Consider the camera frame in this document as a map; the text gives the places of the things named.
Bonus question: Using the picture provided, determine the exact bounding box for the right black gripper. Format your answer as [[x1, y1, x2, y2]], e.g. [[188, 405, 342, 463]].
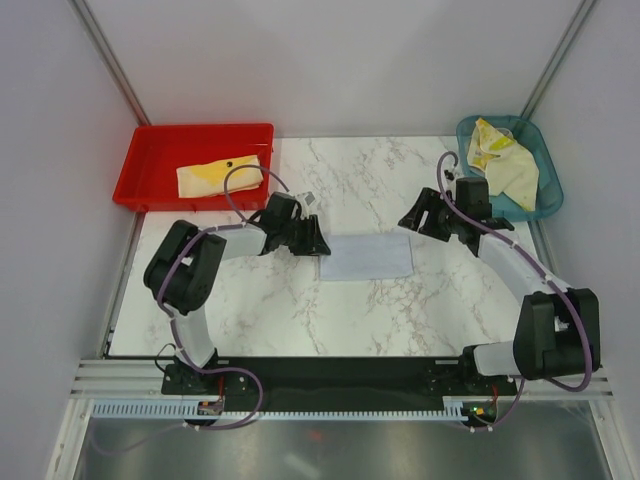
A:
[[398, 187, 466, 244]]

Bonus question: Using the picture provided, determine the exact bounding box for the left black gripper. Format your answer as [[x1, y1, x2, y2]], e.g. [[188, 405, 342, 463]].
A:
[[279, 216, 330, 258]]

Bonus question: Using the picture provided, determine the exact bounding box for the light blue towel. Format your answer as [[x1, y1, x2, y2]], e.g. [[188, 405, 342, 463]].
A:
[[319, 233, 414, 282]]

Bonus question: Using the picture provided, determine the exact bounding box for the pale yellow patterned towel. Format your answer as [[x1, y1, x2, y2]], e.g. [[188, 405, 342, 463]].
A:
[[467, 118, 539, 212]]

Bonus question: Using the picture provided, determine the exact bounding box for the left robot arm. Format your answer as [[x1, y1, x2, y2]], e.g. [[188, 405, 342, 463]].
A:
[[143, 192, 331, 394]]

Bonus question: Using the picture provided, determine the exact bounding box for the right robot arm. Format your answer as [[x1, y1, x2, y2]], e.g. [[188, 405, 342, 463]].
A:
[[398, 177, 601, 394]]

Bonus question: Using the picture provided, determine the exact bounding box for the red plastic tray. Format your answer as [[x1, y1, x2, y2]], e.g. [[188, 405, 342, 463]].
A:
[[113, 123, 274, 213]]

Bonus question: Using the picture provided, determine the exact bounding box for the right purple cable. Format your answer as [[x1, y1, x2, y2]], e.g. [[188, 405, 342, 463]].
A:
[[437, 152, 599, 391]]

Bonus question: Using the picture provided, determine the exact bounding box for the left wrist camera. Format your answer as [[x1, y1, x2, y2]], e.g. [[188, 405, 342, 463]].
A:
[[295, 191, 317, 219]]

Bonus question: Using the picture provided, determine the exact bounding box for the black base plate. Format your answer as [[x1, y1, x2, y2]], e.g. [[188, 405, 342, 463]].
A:
[[161, 357, 516, 411]]

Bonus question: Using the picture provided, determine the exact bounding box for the white slotted cable duct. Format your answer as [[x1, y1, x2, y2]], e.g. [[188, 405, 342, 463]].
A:
[[91, 397, 473, 422]]

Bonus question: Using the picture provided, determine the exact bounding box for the right aluminium frame post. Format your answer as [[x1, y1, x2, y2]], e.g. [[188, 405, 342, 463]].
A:
[[520, 0, 600, 120]]

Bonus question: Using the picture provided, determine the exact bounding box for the aluminium frame post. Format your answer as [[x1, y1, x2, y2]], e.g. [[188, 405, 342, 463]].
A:
[[69, 0, 151, 126], [520, 0, 600, 120]]

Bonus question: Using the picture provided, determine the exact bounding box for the left aluminium frame post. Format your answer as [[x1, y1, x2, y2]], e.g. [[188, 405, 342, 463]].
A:
[[69, 0, 151, 126]]

